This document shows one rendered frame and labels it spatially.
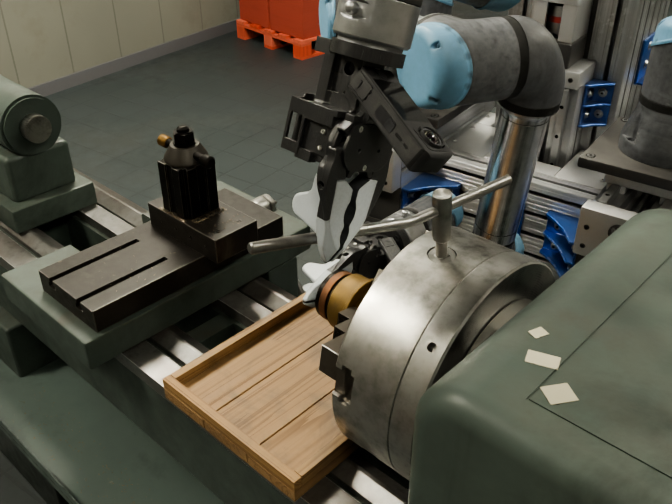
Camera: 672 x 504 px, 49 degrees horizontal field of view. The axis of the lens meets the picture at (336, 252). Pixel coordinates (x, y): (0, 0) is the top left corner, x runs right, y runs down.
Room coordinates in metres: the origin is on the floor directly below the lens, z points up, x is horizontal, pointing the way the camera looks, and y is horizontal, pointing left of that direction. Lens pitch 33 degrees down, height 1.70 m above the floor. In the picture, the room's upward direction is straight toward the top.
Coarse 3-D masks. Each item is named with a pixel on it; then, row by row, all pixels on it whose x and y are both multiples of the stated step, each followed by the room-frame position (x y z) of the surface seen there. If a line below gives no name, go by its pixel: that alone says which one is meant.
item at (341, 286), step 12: (336, 276) 0.85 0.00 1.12; (348, 276) 0.84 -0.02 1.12; (360, 276) 0.84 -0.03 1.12; (324, 288) 0.83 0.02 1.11; (336, 288) 0.82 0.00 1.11; (348, 288) 0.82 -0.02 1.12; (360, 288) 0.81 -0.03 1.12; (324, 300) 0.82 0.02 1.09; (336, 300) 0.81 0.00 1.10; (348, 300) 0.79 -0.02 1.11; (360, 300) 0.80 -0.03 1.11; (324, 312) 0.82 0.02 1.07; (336, 312) 0.80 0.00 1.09; (336, 324) 0.80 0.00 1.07
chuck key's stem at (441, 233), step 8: (440, 192) 0.71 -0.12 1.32; (448, 192) 0.71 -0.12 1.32; (432, 200) 0.71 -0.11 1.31; (440, 200) 0.70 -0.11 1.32; (448, 200) 0.70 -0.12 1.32; (440, 208) 0.70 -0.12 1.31; (448, 208) 0.71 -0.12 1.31; (440, 216) 0.70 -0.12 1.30; (448, 216) 0.71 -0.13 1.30; (432, 224) 0.71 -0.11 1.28; (440, 224) 0.71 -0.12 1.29; (448, 224) 0.71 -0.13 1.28; (432, 232) 0.72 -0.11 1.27; (440, 232) 0.71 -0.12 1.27; (448, 232) 0.71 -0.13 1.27; (440, 240) 0.71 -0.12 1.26; (448, 240) 0.71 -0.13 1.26; (440, 248) 0.71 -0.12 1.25; (440, 256) 0.71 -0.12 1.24; (448, 256) 0.72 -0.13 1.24
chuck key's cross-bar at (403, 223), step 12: (504, 180) 0.76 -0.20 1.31; (468, 192) 0.73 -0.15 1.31; (480, 192) 0.74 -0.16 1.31; (456, 204) 0.72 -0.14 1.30; (420, 216) 0.69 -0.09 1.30; (432, 216) 0.70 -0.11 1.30; (360, 228) 0.65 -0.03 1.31; (372, 228) 0.66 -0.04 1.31; (384, 228) 0.67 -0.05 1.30; (396, 228) 0.68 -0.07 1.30; (264, 240) 0.60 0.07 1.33; (276, 240) 0.60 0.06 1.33; (288, 240) 0.61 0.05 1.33; (300, 240) 0.61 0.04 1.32; (312, 240) 0.62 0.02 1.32; (252, 252) 0.59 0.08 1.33
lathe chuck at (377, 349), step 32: (416, 256) 0.72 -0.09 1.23; (480, 256) 0.71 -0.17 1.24; (384, 288) 0.68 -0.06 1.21; (416, 288) 0.67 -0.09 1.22; (448, 288) 0.66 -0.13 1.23; (352, 320) 0.67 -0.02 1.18; (384, 320) 0.65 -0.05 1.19; (416, 320) 0.64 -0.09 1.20; (352, 352) 0.64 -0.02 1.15; (384, 352) 0.62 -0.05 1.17; (384, 384) 0.60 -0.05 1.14; (352, 416) 0.62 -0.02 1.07; (384, 416) 0.59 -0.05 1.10; (384, 448) 0.59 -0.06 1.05
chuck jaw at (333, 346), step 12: (348, 312) 0.78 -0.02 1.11; (348, 324) 0.75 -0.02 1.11; (336, 336) 0.73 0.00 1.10; (324, 348) 0.69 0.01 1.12; (336, 348) 0.69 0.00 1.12; (324, 360) 0.68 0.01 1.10; (336, 360) 0.67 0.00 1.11; (324, 372) 0.68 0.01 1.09; (336, 372) 0.67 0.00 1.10; (348, 372) 0.64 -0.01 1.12; (336, 384) 0.65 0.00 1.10; (348, 384) 0.64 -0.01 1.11; (348, 396) 0.63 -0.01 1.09
